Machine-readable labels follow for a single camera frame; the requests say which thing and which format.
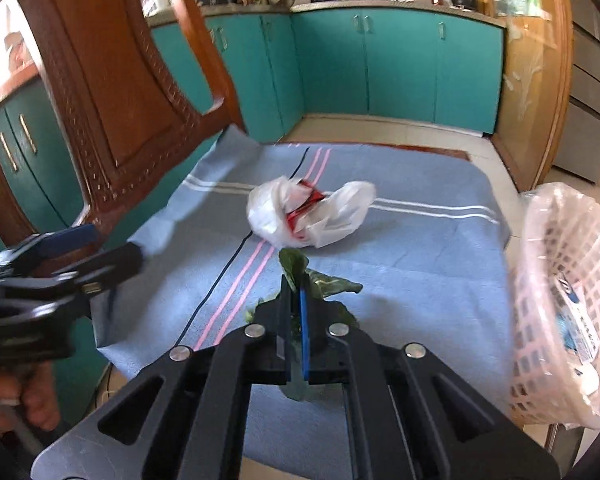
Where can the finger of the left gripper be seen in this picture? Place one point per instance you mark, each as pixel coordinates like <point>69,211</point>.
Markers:
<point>88,277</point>
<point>40,247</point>

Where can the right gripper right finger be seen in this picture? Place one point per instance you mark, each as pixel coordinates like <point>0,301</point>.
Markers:
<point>409,416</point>

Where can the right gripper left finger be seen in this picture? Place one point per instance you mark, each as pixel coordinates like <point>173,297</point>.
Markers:
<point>184,416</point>

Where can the green vegetable leaves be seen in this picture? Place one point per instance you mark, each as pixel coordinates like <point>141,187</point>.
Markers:
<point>315,284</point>

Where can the white blue ointment box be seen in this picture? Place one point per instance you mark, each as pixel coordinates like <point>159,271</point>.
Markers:
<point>578,331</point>

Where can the person's left hand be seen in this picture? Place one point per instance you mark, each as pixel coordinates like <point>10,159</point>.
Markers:
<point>37,396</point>

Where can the white plastic laundry basket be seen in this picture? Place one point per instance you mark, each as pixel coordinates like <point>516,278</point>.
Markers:
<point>550,385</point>

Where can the carved wooden chair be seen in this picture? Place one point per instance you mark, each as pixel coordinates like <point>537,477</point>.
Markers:
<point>124,121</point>

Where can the blue striped seat cloth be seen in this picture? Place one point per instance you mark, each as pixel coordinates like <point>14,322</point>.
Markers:
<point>429,256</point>

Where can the white plastic bag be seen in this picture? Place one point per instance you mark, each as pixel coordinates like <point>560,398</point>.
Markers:
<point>339,215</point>

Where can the red wrapper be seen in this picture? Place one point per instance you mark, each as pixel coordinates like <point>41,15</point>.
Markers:
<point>303,198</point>

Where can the silver refrigerator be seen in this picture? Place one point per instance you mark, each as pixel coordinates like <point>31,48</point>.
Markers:
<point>579,148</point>

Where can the wooden glass door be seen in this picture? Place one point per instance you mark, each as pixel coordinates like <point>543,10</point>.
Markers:
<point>537,77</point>

